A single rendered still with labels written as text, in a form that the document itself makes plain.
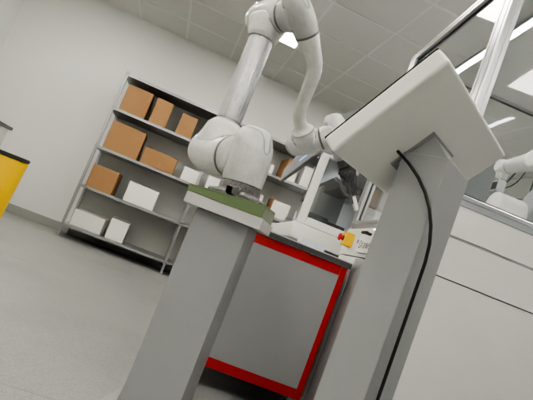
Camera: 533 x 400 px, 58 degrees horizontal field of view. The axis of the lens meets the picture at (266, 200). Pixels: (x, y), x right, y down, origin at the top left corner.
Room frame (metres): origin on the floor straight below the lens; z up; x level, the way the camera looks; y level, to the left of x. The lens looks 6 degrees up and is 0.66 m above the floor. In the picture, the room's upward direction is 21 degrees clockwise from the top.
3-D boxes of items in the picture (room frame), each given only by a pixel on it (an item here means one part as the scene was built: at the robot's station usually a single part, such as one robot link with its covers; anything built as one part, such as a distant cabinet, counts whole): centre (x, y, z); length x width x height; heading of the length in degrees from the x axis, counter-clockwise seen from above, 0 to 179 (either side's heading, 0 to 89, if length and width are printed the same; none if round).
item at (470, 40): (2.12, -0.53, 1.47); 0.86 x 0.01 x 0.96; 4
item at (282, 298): (2.55, -0.17, 0.38); 0.62 x 0.58 x 0.76; 4
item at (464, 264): (2.16, -0.99, 0.87); 1.02 x 0.95 x 0.14; 4
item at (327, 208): (3.89, -0.71, 1.13); 1.78 x 1.14 x 0.45; 4
